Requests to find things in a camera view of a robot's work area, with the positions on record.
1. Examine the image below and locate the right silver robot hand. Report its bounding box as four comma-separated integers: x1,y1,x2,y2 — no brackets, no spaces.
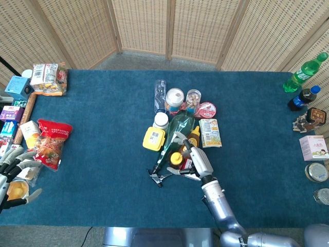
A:
167,131,214,182

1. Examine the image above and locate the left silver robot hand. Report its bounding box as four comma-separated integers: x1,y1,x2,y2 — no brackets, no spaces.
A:
0,147,43,215

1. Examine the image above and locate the small amber jar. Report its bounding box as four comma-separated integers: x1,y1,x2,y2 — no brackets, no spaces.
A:
169,151,186,171

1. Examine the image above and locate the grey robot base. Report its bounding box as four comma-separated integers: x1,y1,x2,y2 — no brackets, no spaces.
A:
102,227,214,247

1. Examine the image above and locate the tall honey squeeze bottle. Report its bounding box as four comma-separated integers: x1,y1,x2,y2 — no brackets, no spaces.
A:
180,126,201,160

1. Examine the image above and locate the green glass bottle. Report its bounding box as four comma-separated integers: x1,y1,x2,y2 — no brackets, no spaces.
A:
153,110,196,169

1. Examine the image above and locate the bottle with white cap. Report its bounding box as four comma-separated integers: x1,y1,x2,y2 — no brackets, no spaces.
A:
152,112,170,131

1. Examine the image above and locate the clear plastic water bottle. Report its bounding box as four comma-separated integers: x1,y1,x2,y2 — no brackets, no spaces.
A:
153,79,168,114

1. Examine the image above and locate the dark cola bottle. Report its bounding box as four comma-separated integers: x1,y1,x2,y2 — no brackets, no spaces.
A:
287,85,322,112

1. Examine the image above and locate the green soda bottle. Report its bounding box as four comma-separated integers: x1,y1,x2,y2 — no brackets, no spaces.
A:
282,51,329,93

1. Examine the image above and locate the white and red box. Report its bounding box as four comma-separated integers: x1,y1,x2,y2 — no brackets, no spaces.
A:
180,158,204,182

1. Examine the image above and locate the box with red fruit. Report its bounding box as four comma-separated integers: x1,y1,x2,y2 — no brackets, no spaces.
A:
0,135,14,158

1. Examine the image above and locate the clear plastic wrapped pack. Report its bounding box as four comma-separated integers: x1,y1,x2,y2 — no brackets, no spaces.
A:
14,166,42,188

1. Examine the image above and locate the yellow fruit cup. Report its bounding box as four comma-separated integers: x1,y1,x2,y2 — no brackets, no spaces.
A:
6,179,29,202

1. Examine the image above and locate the pale printed snack packet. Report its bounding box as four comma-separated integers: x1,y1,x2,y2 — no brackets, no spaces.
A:
198,118,223,149

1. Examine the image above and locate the blue and white box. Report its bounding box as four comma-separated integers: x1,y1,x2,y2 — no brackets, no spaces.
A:
0,120,19,141

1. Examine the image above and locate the white and orange carton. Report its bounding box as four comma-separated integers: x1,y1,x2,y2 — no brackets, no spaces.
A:
20,120,42,150

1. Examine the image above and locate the black metal corkscrew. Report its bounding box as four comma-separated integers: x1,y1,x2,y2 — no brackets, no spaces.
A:
147,168,174,188

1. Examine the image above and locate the purple box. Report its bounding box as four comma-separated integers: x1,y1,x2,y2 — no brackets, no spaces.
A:
0,105,25,122

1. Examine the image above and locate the red snack bag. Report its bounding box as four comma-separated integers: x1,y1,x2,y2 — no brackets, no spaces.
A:
32,118,74,172

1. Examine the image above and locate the red lidded round cup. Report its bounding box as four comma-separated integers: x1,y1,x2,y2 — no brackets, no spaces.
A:
198,101,217,119

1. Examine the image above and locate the yellow lidded box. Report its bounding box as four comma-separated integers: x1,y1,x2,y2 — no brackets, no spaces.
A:
142,126,166,152

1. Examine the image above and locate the clear jar of nuts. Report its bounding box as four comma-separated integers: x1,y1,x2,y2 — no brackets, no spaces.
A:
185,89,202,115

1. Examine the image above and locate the snack jar with white lid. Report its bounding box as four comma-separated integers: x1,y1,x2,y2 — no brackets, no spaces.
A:
164,87,186,115

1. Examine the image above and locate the light blue box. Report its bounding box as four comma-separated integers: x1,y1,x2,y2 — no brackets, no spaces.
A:
4,75,35,101

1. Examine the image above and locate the snack bag with white label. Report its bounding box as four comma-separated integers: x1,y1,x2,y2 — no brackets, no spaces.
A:
30,63,68,97

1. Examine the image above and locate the blue carpet table cover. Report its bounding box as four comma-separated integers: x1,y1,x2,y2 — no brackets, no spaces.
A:
0,68,320,228

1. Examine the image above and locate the bag of dark candies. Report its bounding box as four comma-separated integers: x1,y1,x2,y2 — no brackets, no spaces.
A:
292,113,317,134

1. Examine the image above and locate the pink and white box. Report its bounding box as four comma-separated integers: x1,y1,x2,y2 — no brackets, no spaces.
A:
299,135,329,162

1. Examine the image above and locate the clear round container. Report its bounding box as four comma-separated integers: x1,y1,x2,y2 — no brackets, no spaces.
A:
304,162,329,183

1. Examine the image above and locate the brown lidded box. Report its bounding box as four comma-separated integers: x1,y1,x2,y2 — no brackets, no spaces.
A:
305,107,327,125

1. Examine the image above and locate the clear glass jar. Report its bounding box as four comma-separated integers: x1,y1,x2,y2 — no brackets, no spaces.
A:
313,188,329,206

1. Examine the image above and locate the woven bamboo folding screen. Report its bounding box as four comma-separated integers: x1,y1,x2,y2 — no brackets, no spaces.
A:
0,0,329,137

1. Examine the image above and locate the wooden rail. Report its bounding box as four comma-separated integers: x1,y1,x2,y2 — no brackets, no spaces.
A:
13,92,38,146

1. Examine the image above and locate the black floor cable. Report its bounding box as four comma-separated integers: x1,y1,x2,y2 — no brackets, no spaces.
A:
81,227,94,247

